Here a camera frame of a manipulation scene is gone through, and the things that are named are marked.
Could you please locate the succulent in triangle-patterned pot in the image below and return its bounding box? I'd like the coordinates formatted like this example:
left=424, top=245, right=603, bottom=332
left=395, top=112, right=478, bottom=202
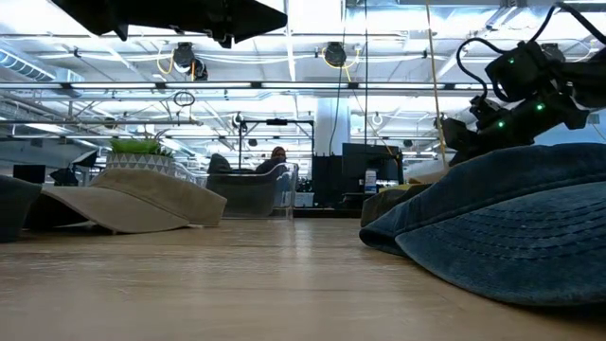
left=104, top=137, right=177, bottom=177

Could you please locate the person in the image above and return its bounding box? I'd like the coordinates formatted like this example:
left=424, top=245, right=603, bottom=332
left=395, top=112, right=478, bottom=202
left=255, top=145, right=289, bottom=174

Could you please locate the clear plastic bin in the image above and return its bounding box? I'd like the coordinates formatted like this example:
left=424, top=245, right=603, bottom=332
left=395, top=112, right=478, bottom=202
left=174, top=162, right=300, bottom=220

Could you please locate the black ceiling cable reel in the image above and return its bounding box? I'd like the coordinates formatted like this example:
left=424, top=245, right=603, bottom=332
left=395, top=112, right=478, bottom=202
left=323, top=41, right=349, bottom=68
left=171, top=41, right=209, bottom=81

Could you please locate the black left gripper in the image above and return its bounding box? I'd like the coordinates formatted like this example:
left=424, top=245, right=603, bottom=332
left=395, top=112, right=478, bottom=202
left=49, top=0, right=289, bottom=48

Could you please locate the blue denim baseball cap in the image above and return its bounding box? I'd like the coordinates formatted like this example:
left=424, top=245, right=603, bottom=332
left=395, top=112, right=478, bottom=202
left=358, top=143, right=606, bottom=308

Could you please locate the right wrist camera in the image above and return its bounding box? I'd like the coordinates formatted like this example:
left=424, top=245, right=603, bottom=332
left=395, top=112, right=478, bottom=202
left=468, top=93, right=498, bottom=119

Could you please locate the black cabinet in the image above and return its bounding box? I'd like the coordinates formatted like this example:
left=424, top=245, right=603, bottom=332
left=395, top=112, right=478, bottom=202
left=312, top=141, right=404, bottom=209

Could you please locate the dark grey baseball cap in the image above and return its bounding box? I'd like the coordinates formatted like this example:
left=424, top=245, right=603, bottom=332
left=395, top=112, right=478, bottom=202
left=205, top=153, right=288, bottom=219
left=0, top=174, right=43, bottom=243

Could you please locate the black hanging cable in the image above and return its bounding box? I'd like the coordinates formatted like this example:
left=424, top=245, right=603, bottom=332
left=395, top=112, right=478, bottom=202
left=362, top=0, right=370, bottom=143

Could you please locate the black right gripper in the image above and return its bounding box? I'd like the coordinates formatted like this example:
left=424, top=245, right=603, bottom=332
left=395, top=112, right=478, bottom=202
left=442, top=111, right=531, bottom=167

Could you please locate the black computer monitor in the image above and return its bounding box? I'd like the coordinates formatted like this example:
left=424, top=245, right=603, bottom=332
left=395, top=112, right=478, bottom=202
left=12, top=164, right=47, bottom=185

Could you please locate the black right camera cable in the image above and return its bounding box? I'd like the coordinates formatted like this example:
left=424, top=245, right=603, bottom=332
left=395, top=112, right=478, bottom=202
left=455, top=37, right=522, bottom=103

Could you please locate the black overhead gantry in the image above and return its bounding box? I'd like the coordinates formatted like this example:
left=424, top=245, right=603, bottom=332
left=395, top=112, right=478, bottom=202
left=238, top=117, right=316, bottom=167

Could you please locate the beige baseball cap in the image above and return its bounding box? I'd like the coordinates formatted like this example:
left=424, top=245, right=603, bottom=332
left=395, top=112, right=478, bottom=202
left=23, top=168, right=228, bottom=236
left=360, top=182, right=433, bottom=227

